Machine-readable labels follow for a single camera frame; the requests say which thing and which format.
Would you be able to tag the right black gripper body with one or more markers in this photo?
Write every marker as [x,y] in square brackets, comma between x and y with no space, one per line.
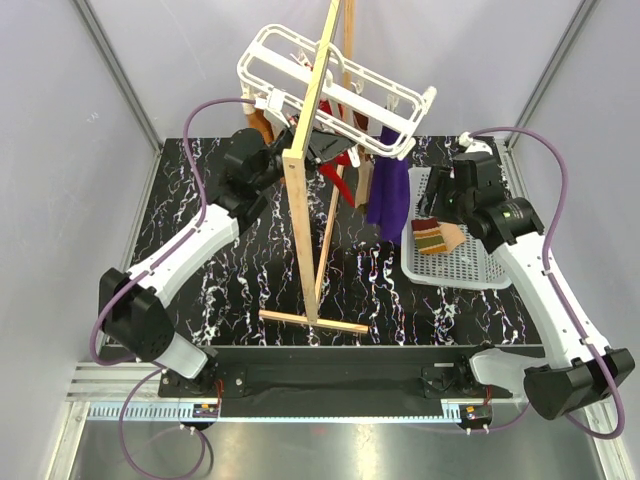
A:
[449,204]

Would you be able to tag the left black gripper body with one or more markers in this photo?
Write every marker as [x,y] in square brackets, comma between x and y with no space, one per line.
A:
[313,151]

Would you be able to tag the red sock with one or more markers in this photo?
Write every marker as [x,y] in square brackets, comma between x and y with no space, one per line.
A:
[329,170]

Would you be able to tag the white plastic clip hanger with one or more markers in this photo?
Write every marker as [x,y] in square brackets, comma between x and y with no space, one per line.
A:
[349,97]

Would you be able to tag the purple sock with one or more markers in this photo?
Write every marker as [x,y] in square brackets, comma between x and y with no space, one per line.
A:
[389,197]

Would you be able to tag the orange sock with cream cuff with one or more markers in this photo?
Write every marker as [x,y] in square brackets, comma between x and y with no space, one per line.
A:
[256,119]

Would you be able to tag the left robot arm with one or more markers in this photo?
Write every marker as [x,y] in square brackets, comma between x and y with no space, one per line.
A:
[133,304]

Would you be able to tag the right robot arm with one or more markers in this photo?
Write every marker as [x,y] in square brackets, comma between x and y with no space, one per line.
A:
[579,367]

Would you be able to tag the white perforated plastic basket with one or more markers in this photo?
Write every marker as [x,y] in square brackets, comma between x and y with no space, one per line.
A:
[468,266]

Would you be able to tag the black marble pattern mat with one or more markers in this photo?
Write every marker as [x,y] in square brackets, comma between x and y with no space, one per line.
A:
[221,303]

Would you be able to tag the wooden drying rack frame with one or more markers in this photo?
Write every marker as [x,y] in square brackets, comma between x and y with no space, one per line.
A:
[295,179]

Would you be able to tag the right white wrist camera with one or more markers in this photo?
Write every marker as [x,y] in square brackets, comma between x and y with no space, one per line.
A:
[472,145]

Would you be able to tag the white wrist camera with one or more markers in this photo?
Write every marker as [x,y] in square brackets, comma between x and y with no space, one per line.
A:
[272,104]
[472,145]

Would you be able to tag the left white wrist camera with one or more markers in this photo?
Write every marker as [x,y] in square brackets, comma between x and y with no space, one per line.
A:
[272,104]

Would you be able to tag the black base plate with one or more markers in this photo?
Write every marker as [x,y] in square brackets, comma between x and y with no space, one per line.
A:
[378,382]

